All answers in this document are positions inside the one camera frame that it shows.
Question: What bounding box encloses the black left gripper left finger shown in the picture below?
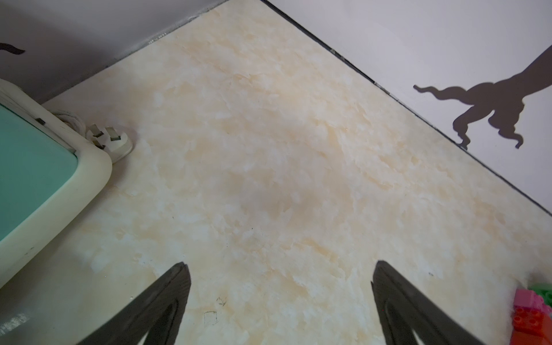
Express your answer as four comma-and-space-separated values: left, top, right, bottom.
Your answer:
80, 262, 191, 344

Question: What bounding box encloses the long red lego brick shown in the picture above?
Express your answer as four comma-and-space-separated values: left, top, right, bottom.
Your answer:
510, 307, 551, 345

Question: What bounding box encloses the pink lego brick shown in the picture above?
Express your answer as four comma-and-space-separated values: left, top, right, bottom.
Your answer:
513, 289, 551, 315

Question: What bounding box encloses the white power plug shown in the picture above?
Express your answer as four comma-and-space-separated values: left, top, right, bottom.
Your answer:
52, 111, 135, 164

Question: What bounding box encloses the dark green lego brick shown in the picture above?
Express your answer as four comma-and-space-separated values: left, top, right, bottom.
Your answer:
529, 283, 552, 307

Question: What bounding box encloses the mint green toaster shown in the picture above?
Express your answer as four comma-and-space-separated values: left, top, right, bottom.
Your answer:
1, 80, 112, 285

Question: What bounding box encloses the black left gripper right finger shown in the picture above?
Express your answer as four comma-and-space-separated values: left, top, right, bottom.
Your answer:
372, 260, 482, 344

